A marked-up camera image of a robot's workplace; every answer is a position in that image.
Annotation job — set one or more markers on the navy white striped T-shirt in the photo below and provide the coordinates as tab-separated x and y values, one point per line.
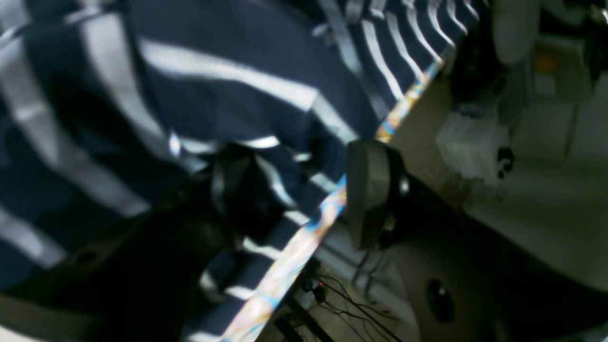
108	106

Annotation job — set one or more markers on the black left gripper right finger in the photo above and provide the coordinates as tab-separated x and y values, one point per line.
465	283

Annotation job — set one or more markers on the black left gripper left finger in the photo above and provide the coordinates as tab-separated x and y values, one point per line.
136	282

